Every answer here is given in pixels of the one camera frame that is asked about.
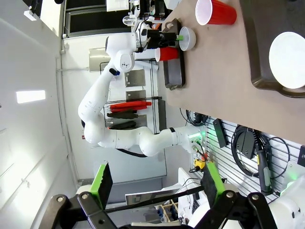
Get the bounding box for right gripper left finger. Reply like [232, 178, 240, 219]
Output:
[35, 162, 117, 229]

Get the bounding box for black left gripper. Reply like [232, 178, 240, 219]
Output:
[147, 30, 184, 49]

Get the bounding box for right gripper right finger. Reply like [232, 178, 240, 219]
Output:
[194, 162, 278, 229]

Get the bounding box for white bowl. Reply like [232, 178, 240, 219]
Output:
[269, 31, 305, 89]
[179, 26, 197, 52]

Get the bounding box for red plastic cup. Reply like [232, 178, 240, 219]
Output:
[195, 0, 237, 26]
[154, 47, 180, 62]

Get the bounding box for white slatted panel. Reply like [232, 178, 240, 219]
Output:
[190, 116, 305, 198]

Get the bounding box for dark brown serving tray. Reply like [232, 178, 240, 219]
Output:
[161, 18, 186, 91]
[244, 0, 305, 98]

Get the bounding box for grey flat monitor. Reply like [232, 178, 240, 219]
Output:
[125, 187, 180, 206]

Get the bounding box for wooden rack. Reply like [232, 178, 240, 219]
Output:
[156, 199, 180, 225]

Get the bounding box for black rod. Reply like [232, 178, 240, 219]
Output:
[104, 186, 205, 213]

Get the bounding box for dark window blinds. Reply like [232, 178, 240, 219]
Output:
[62, 0, 134, 38]

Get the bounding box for rectangular ceiling light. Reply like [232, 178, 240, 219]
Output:
[16, 90, 46, 104]

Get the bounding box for white ceiling device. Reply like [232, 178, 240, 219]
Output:
[23, 10, 38, 21]

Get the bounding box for black coiled cable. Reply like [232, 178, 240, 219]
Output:
[231, 125, 290, 182]

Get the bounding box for black mounting bracket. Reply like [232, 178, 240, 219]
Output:
[212, 118, 229, 147]

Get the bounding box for black handheld enabling switch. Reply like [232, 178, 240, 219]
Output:
[256, 133, 273, 194]

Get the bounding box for grey metal wall plate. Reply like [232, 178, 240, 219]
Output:
[124, 69, 146, 87]
[125, 90, 147, 100]

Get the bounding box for black clamps on wall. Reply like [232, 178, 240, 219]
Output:
[108, 121, 137, 130]
[107, 109, 139, 119]

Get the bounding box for red clamps on wall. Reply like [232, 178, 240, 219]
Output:
[110, 102, 153, 113]

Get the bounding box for grey wall box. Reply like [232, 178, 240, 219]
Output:
[89, 47, 111, 73]

